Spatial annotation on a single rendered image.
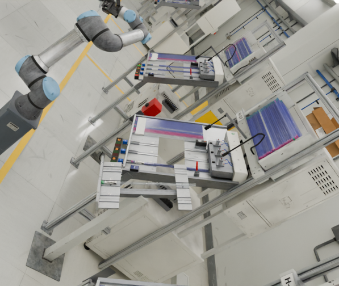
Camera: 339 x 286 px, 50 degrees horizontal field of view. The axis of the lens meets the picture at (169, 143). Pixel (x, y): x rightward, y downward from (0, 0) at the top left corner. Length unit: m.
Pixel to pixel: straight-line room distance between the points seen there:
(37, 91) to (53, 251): 0.99
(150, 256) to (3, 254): 0.98
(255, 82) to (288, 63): 1.94
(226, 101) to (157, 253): 1.64
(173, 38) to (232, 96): 3.33
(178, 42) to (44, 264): 5.04
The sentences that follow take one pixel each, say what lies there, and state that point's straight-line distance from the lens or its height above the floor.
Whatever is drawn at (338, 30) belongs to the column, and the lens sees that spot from 5.48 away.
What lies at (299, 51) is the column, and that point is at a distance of 5.39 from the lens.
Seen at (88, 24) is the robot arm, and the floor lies 1.12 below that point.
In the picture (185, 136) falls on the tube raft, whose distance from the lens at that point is 2.57.
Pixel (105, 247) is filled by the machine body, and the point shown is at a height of 0.16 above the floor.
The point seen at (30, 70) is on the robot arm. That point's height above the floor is 0.75.
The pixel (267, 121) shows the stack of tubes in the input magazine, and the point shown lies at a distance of 2.42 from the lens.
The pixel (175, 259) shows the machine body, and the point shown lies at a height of 0.47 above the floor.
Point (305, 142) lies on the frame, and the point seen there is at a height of 1.67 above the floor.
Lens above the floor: 1.79
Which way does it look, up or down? 21 degrees down
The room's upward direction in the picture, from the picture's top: 56 degrees clockwise
